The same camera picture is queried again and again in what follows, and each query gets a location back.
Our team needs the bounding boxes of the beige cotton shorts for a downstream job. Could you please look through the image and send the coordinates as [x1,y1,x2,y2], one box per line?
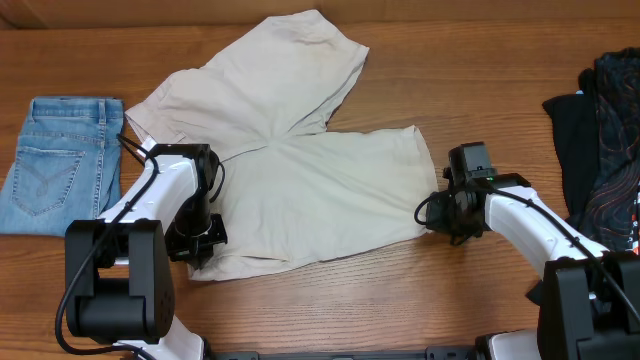
[126,10,437,281]

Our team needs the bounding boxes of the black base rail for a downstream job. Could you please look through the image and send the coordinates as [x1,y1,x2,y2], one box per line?
[204,346,490,360]

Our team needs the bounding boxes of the black patterned garment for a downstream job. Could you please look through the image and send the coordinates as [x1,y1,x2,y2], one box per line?
[542,47,639,254]

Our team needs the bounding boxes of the folded blue denim jeans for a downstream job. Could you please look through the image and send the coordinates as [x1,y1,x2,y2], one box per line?
[1,96,124,237]

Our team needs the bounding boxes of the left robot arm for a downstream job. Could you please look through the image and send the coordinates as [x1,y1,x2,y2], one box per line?
[55,144,228,360]

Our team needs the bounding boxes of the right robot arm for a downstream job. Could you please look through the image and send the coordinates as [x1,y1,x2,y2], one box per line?
[414,142,639,360]

